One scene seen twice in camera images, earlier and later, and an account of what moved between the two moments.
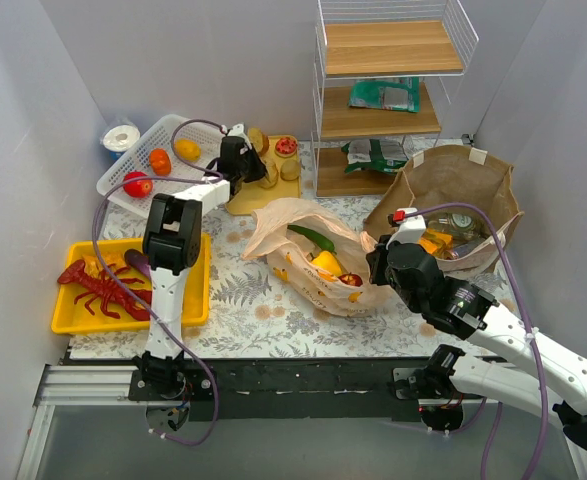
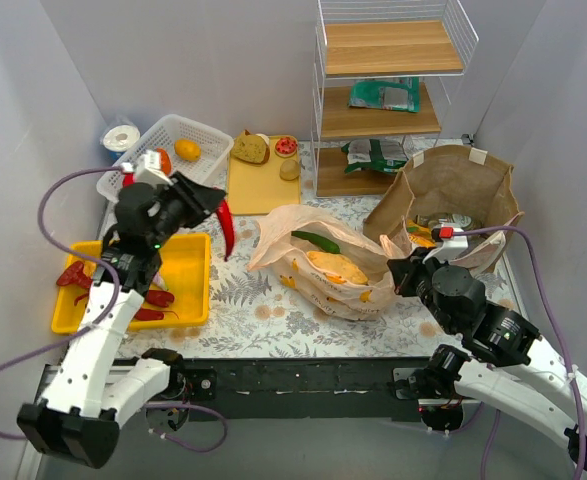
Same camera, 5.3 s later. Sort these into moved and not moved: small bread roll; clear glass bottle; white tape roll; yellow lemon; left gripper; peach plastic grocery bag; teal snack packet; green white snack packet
Moved: peach plastic grocery bag; left gripper
Not moved: white tape roll; teal snack packet; green white snack packet; small bread roll; clear glass bottle; yellow lemon
